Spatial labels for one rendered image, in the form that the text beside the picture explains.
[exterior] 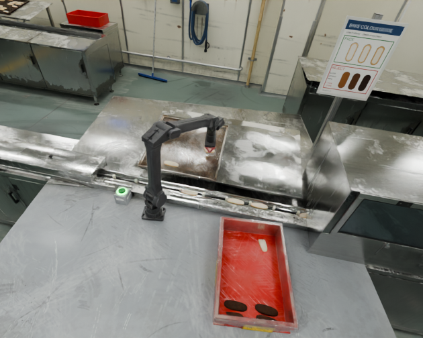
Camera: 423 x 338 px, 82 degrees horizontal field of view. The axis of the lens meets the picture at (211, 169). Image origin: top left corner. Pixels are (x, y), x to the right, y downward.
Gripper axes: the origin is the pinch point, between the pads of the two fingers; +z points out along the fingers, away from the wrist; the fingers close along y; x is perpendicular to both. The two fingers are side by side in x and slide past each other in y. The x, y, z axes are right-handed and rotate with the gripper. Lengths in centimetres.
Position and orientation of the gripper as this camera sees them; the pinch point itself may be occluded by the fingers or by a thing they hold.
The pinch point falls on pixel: (209, 149)
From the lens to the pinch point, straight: 157.4
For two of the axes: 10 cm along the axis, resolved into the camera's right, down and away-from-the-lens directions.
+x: -9.9, -1.0, 0.0
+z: -0.6, 6.1, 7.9
